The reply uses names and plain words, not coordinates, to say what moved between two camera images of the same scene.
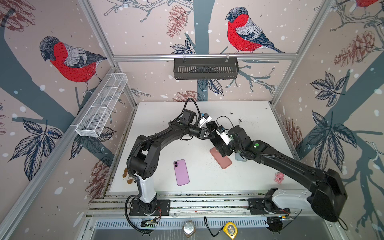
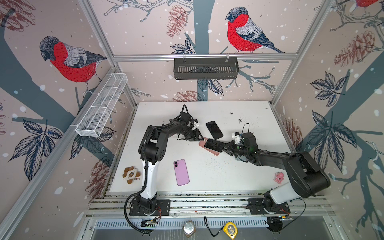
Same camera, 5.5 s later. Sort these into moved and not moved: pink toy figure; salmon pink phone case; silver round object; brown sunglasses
Moved: salmon pink phone case
Not moved: brown sunglasses; pink toy figure; silver round object
